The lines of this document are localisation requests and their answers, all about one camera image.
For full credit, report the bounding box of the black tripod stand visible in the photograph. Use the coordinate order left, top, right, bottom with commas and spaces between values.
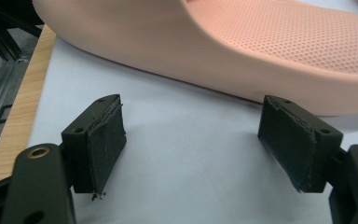
0, 0, 45, 105

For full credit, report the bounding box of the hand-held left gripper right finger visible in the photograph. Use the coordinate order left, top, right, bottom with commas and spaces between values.
257, 94, 345, 194

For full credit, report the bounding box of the blue-grey mat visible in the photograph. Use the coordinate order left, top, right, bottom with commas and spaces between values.
27, 0, 358, 224

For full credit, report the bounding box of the pink slipper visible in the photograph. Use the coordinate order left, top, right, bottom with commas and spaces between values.
32, 0, 358, 117

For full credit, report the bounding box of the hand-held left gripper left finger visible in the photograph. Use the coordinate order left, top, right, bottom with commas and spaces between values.
61, 93, 128, 194

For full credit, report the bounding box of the wooden table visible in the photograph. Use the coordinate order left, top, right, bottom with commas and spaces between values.
0, 24, 57, 189

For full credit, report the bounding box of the aluminium rail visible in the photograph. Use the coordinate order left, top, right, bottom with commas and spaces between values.
0, 57, 30, 151

